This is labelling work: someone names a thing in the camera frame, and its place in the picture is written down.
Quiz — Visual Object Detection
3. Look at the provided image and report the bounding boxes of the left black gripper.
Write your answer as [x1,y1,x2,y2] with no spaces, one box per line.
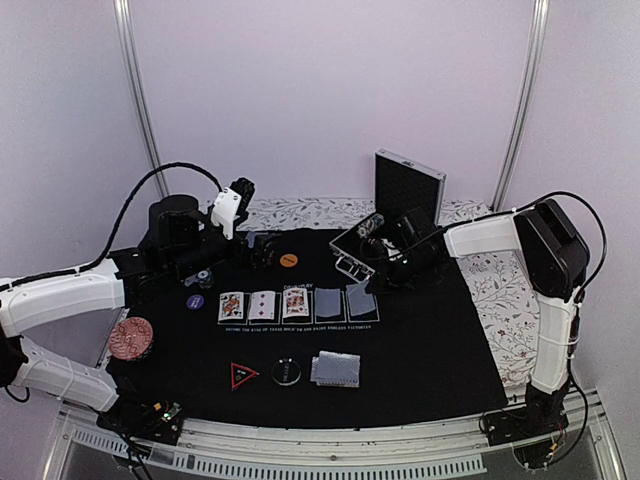
[169,213,281,283]

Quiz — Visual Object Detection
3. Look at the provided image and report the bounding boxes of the community playing card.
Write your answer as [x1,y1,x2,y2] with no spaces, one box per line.
[346,283,376,321]
[315,288,345,323]

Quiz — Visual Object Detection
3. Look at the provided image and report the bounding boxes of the orange big blind button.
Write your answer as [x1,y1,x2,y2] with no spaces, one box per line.
[279,253,299,268]

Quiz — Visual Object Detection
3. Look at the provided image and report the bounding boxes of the three of diamonds card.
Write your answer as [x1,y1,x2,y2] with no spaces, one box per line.
[248,291,276,322]

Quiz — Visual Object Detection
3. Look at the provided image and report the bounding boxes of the blue green 50 chip stack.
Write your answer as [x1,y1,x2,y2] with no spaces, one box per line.
[196,269,214,290]

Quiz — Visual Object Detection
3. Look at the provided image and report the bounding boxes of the purple small blind button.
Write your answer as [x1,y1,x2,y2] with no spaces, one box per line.
[186,294,205,310]

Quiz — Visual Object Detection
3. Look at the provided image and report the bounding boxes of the aluminium poker chip case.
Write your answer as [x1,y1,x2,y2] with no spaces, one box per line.
[329,149,446,282]

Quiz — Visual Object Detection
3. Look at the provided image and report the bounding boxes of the blue playing card deck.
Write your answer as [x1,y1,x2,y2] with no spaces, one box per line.
[310,351,361,388]

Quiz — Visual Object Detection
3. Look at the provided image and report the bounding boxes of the clear dealer button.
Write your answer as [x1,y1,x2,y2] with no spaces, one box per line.
[271,358,302,387]

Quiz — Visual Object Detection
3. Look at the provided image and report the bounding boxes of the red black triangle card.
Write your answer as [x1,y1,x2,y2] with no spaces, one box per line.
[230,362,259,391]

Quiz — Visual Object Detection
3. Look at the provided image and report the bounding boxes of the queen of spades card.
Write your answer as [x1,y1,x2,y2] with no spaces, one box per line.
[218,292,244,323]

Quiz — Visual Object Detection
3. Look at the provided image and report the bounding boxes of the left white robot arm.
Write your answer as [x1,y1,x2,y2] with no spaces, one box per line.
[1,177,259,434]

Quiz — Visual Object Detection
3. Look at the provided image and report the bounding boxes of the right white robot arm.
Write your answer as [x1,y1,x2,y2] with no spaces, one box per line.
[361,190,600,397]

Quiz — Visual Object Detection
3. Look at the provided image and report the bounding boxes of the left poker chip row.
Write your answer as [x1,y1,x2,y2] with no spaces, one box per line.
[356,213,385,239]

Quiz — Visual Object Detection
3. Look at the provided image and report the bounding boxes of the black poker table mat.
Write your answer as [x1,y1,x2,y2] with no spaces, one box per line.
[107,229,507,428]

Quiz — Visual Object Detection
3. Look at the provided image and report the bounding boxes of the floral white tablecloth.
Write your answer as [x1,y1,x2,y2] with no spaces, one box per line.
[240,198,540,398]

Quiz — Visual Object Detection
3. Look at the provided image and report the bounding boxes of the red patterned round tin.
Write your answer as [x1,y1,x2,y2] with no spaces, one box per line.
[108,317,154,362]

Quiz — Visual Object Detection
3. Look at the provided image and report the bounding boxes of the small green circuit board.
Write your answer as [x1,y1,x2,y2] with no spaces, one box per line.
[152,400,182,423]

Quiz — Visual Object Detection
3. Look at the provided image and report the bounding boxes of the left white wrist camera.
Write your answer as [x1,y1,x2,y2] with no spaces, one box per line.
[208,177,255,240]

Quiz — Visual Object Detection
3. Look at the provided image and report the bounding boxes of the right aluminium frame post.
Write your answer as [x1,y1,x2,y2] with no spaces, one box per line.
[490,0,550,212]

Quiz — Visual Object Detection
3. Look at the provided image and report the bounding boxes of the aluminium frame post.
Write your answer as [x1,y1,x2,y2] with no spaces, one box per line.
[490,0,550,212]
[113,0,161,170]

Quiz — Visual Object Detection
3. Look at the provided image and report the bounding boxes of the left aluminium frame post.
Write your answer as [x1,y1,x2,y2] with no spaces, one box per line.
[113,0,161,170]

